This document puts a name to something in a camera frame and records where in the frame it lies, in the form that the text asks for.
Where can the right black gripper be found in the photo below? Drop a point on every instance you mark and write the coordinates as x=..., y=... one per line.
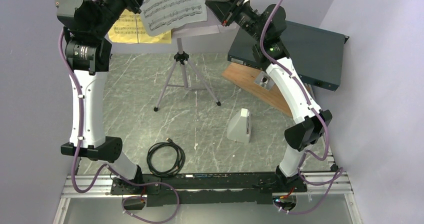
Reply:
x=227, y=9

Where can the white sheet music page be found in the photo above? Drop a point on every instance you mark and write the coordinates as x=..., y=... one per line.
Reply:
x=160, y=16

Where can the yellow sheet music book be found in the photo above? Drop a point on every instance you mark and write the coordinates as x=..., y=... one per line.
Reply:
x=126, y=27

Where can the white perforated music stand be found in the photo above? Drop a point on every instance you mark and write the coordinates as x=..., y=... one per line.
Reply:
x=181, y=58

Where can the white metronome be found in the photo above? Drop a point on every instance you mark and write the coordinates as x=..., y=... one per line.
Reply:
x=239, y=128

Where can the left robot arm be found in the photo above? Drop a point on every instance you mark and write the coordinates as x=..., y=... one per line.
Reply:
x=87, y=55

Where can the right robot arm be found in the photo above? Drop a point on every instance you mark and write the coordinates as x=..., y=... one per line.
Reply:
x=272, y=57

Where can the dark green rack unit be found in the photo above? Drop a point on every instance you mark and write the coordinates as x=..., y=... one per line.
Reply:
x=317, y=54

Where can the metal mounting bracket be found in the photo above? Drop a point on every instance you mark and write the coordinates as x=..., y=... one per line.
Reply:
x=264, y=80

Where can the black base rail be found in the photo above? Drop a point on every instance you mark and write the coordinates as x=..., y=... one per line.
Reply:
x=211, y=188

